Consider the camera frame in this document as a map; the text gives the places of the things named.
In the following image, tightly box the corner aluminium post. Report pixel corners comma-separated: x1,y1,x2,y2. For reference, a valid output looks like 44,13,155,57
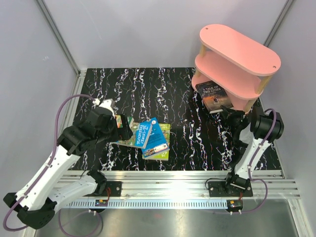
34,0,81,77
264,0,296,47

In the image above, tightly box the black marble pattern mat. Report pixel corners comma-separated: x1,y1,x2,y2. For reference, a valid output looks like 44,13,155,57
59,68,283,171

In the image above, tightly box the blue 26-Storey Treehouse book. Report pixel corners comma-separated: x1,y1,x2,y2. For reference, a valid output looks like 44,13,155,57
113,121,152,149

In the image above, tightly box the pink three-tier shelf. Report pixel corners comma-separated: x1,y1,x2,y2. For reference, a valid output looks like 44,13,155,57
191,24,281,113

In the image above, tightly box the Tale of Two Cities book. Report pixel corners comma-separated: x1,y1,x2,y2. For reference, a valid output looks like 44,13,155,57
196,80,233,114

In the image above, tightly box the aluminium rail frame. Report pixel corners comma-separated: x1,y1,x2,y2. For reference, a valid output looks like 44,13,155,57
32,69,302,198

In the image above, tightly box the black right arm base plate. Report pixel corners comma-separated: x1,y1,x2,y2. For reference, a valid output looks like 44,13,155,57
206,180,253,198

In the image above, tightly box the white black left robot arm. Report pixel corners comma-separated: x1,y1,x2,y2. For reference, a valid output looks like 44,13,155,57
3,99,133,230

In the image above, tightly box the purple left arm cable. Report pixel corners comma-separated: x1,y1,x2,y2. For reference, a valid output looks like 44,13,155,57
2,94,102,237

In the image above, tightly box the blue back-cover book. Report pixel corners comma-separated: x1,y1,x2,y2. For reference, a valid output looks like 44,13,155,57
142,118,169,160

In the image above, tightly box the lime green book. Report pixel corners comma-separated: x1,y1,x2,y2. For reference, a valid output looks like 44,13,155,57
148,123,171,161

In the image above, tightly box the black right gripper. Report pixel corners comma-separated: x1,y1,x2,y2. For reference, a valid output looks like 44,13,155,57
219,106,245,131

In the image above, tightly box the white slotted cable duct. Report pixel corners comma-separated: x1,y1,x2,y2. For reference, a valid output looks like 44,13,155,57
64,198,243,209

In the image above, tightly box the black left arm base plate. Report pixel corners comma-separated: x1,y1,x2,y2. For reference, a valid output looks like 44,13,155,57
85,181,122,197

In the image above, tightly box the right corner aluminium post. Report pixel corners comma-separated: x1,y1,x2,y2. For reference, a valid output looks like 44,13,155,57
264,0,296,47

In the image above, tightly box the green 104-Storey Treehouse book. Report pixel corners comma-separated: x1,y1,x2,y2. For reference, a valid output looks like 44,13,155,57
115,115,123,128

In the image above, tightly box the left corner aluminium post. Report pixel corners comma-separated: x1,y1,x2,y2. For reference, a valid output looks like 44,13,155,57
34,0,81,77

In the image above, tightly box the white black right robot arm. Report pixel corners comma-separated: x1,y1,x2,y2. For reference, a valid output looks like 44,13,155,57
223,106,284,196

